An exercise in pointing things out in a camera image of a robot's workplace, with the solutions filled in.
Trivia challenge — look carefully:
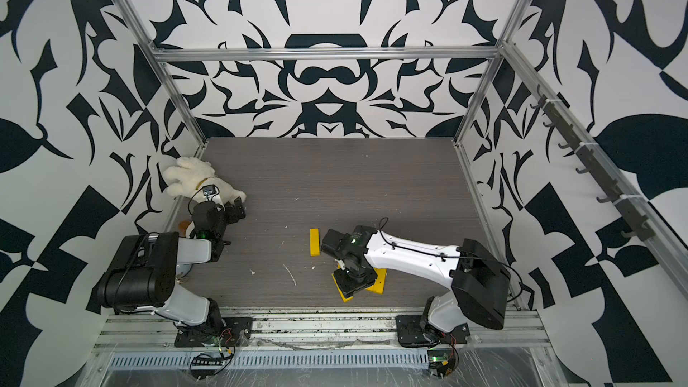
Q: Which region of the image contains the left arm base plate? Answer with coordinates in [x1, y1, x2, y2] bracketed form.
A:
[174, 316, 254, 349]

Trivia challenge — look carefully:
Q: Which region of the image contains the right circuit board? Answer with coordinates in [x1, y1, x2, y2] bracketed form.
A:
[427, 348, 458, 378]

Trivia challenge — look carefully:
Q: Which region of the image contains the white plush toy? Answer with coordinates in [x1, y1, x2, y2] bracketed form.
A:
[162, 157, 247, 204]

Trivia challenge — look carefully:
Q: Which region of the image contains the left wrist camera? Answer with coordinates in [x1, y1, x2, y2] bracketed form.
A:
[202, 185, 220, 199]

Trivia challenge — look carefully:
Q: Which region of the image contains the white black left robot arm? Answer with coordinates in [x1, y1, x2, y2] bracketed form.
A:
[96, 197, 245, 337]

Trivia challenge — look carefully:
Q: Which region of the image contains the yellow block bar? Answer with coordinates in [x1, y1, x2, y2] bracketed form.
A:
[331, 273, 353, 303]

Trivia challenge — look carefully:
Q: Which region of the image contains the left circuit board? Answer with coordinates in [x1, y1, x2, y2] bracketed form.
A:
[188, 353, 234, 380]

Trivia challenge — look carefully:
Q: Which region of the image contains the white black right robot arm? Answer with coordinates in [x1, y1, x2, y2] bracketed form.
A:
[320, 226, 512, 349]

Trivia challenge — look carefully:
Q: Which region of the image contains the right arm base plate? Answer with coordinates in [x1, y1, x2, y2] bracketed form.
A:
[395, 315, 470, 349]

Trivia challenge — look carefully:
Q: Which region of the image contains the brown white small plush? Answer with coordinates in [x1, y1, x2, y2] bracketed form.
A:
[177, 220, 192, 234]

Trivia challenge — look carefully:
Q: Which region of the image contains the circuit board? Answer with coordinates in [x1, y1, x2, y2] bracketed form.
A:
[188, 353, 234, 380]
[427, 348, 458, 378]

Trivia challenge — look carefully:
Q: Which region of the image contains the yellow block vertical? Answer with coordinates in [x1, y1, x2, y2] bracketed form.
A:
[309, 229, 321, 257]
[367, 268, 387, 295]

